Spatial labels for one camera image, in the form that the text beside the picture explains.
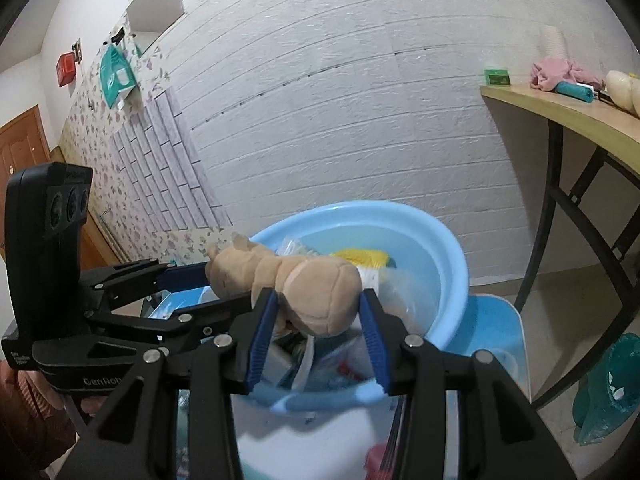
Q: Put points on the green wipes pack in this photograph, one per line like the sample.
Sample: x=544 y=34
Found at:
x=116 y=75

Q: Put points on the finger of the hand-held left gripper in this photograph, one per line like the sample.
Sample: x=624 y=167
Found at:
x=200 y=320
x=185 y=276

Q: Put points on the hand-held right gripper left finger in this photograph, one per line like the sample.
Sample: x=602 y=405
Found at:
x=262 y=340

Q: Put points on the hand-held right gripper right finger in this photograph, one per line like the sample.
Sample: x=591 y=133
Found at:
x=375 y=345

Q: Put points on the cream round containers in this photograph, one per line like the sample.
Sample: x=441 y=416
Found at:
x=622 y=90

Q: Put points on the pink cloth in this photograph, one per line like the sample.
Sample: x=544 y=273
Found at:
x=555 y=72

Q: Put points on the wooden door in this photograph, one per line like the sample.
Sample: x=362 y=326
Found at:
x=25 y=140

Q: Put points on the blue plastic basin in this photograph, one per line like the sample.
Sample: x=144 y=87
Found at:
x=430 y=280

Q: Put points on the wooden side table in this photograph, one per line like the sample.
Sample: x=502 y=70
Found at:
x=550 y=105

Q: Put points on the small green box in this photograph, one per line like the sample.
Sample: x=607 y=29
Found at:
x=497 y=76

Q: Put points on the black wall hook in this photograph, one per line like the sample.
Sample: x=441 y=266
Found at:
x=118 y=36

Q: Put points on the red wall box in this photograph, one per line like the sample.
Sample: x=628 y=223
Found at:
x=66 y=70

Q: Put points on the stack of paper cups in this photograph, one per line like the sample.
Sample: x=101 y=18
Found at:
x=554 y=42

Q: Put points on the teal roll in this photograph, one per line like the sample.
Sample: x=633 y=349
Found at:
x=575 y=91

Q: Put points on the beige plush bear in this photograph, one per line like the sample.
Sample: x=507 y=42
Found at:
x=320 y=300

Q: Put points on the person's left forearm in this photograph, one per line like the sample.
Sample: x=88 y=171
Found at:
x=30 y=420

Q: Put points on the green trash bin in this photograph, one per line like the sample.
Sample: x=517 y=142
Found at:
x=610 y=390

